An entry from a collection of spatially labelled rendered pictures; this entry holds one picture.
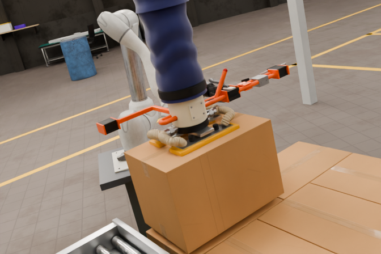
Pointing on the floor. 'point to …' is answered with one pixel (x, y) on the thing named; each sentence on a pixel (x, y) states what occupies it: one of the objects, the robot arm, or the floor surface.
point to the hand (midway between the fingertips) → (229, 92)
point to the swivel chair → (92, 36)
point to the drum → (78, 58)
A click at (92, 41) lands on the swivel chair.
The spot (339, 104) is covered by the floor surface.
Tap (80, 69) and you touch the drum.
